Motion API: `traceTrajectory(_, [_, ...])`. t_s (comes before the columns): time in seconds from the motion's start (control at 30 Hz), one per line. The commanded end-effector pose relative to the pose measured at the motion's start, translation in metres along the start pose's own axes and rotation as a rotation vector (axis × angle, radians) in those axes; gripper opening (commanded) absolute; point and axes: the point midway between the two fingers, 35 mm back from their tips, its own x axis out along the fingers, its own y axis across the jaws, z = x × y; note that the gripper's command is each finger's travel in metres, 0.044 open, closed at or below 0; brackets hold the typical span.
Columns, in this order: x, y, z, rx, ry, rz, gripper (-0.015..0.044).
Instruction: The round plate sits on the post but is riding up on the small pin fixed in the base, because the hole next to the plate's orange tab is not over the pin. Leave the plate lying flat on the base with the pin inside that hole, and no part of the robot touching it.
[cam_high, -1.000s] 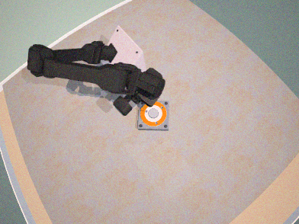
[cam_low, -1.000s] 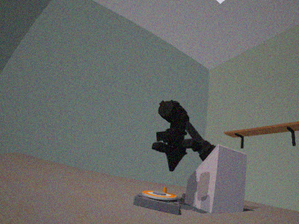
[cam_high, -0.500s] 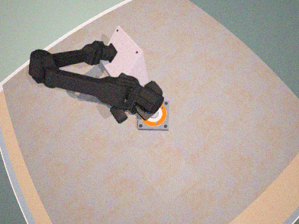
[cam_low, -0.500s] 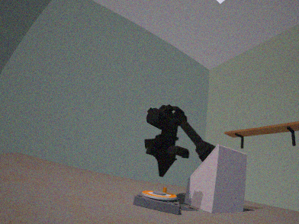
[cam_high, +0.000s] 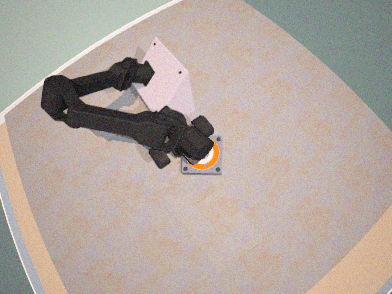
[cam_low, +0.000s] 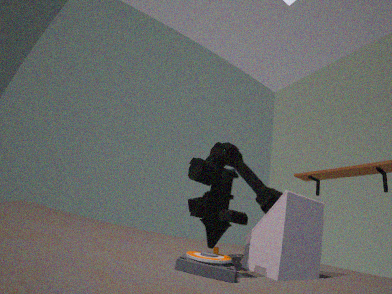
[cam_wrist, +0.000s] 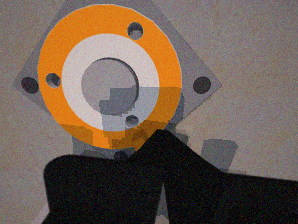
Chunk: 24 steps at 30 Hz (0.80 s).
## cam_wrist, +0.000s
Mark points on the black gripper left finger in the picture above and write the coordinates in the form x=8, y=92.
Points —
x=134, y=184

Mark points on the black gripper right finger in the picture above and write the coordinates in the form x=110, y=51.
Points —
x=199, y=193

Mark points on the orange round plate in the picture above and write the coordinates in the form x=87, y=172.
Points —
x=100, y=31

